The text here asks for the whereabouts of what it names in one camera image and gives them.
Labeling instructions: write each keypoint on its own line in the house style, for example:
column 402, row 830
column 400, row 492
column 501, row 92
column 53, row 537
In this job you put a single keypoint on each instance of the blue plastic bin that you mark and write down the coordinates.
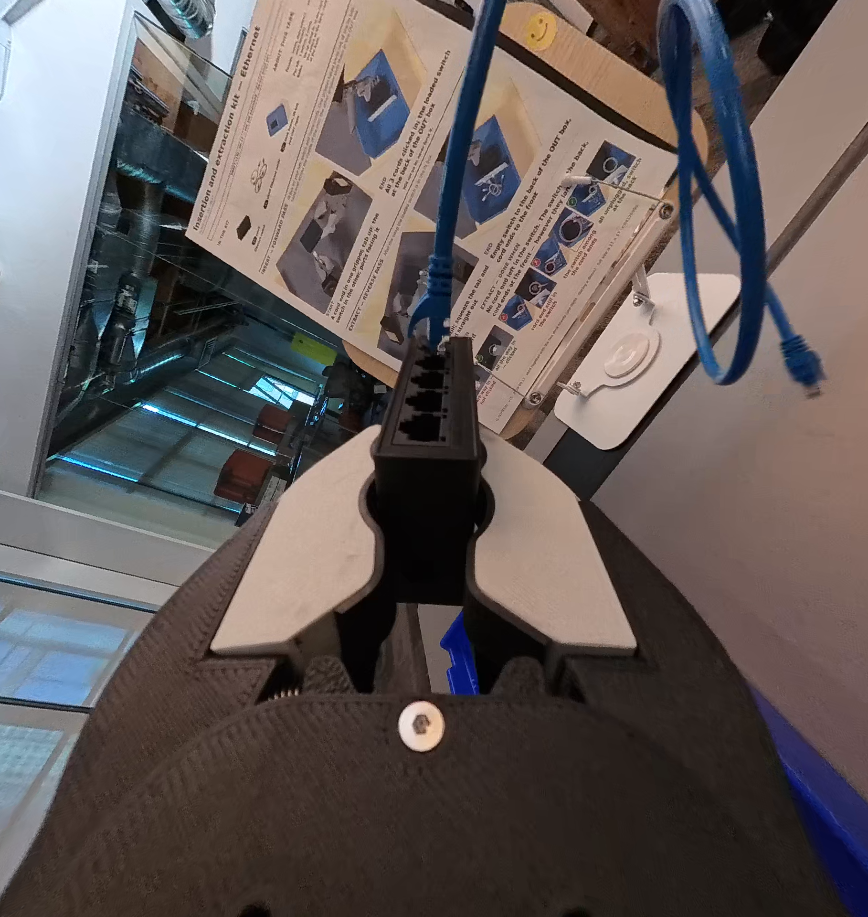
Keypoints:
column 835, row 824

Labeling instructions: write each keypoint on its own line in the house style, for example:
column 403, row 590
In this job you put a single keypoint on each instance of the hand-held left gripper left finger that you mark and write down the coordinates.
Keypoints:
column 298, row 559

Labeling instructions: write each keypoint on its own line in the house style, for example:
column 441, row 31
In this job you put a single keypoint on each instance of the yellow smiley sticker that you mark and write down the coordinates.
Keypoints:
column 541, row 30

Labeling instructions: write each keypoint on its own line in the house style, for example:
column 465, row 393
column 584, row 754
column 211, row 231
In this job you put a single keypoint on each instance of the black network switch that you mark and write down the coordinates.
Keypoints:
column 427, row 516

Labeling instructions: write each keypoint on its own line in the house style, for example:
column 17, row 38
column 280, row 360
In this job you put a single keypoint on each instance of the white board stand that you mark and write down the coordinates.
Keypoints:
column 656, row 344

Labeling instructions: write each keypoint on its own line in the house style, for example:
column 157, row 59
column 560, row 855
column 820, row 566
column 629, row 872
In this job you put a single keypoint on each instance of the instruction poster board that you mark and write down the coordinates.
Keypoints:
column 405, row 143

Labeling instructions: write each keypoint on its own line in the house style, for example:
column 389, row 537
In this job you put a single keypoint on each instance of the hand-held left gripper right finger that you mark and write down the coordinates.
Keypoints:
column 548, row 566

